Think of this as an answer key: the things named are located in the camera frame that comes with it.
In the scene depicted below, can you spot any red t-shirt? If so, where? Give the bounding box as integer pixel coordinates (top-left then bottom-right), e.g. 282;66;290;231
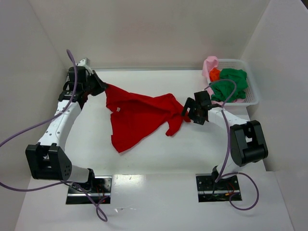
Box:
105;84;191;153

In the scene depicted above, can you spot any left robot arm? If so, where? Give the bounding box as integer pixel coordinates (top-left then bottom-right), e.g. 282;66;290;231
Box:
26;64;108;192

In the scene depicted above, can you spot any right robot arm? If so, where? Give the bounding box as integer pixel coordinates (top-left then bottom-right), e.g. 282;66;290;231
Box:
181;90;269;190

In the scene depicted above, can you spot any green t-shirt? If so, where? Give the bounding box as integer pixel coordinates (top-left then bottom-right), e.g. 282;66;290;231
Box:
210;68;248;103

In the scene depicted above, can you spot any orange t-shirt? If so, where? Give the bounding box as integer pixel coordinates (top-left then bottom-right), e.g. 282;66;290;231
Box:
209;68;221;82

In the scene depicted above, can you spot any pink t-shirt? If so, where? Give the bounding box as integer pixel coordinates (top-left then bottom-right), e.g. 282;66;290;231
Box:
202;56;219;80

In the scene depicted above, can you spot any white plastic basket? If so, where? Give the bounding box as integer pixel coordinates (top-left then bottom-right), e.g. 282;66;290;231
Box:
206;59;259;107

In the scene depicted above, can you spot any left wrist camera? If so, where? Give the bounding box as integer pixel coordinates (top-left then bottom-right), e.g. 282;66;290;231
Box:
77;57;92;72

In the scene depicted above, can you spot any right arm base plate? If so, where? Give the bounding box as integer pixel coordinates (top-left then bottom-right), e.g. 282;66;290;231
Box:
195;174;242;202

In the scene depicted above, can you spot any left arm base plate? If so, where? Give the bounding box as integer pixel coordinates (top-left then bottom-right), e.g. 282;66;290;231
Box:
65;176;112;205

